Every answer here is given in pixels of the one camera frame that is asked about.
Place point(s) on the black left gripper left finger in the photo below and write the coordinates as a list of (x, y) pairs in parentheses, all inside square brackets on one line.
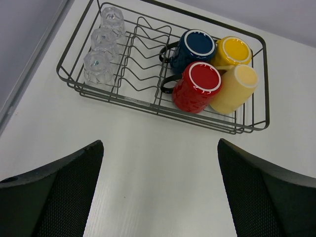
[(53, 200)]

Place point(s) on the aluminium frame rail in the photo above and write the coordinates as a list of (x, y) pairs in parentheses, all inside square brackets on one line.
[(27, 27)]

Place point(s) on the clear glass far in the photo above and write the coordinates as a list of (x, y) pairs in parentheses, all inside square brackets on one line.
[(112, 19)]

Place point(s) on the navy blue mug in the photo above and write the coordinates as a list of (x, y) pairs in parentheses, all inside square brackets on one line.
[(194, 45)]

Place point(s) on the clear glass middle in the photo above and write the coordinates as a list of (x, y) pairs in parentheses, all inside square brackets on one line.
[(104, 40)]

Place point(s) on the bright yellow mug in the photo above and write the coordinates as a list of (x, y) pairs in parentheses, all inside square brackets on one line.
[(231, 51)]

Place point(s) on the red mug black handle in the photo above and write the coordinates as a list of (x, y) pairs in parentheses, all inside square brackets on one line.
[(193, 90)]

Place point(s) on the pale yellow mug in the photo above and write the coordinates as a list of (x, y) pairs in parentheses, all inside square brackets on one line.
[(238, 84)]

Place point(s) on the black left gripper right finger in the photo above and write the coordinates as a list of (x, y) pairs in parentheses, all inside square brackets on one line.
[(266, 200)]

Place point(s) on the grey wire dish rack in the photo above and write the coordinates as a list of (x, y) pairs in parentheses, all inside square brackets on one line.
[(138, 72)]

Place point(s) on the clear glass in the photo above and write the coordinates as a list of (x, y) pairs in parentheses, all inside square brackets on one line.
[(104, 40), (112, 19), (97, 69)]

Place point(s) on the clear glass near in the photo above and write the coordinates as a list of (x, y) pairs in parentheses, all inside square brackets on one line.
[(97, 69)]

